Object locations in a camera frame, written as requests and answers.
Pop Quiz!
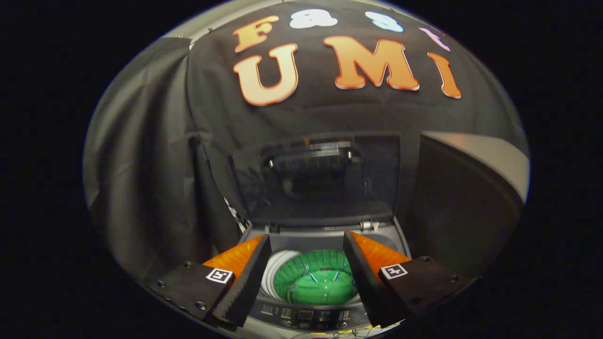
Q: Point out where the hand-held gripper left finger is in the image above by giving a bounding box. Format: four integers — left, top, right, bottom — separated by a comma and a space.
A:
146, 234, 272, 328

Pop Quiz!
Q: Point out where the gray washing machine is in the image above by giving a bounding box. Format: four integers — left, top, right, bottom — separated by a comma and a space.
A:
231, 136, 411, 337

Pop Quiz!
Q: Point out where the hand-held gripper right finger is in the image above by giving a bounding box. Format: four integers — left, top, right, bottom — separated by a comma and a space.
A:
343, 231, 472, 329

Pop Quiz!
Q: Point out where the green polo shirt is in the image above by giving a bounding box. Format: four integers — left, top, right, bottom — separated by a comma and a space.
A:
273, 250, 359, 305

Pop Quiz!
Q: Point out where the black backdrop cloth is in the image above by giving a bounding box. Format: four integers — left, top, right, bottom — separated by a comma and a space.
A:
82, 0, 530, 283

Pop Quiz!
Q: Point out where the gray metal cabinet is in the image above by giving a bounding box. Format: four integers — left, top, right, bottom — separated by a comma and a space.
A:
415, 131, 530, 279

